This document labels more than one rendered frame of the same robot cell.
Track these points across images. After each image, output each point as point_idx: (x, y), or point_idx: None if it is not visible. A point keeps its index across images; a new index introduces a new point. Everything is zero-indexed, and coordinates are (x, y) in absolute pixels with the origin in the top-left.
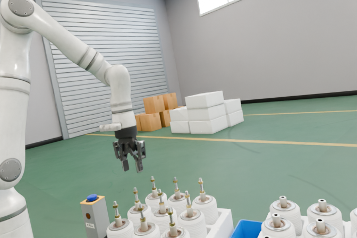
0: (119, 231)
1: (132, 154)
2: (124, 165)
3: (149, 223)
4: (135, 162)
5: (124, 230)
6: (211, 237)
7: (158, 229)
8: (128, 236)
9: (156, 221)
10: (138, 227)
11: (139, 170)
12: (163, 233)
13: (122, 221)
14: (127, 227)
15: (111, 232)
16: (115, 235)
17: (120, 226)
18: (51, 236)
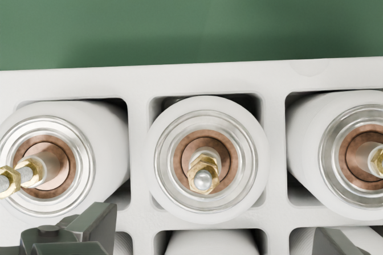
0: (327, 112)
1: (49, 243)
2: (330, 251)
3: (210, 205)
4: (78, 231)
5: (313, 131)
6: None
7: (148, 184)
8: (298, 139)
9: (208, 254)
10: (247, 164)
11: (75, 214)
12: (88, 149)
13: (373, 187)
14: (313, 154)
15: (364, 95)
16: (339, 96)
17: (354, 151)
18: None
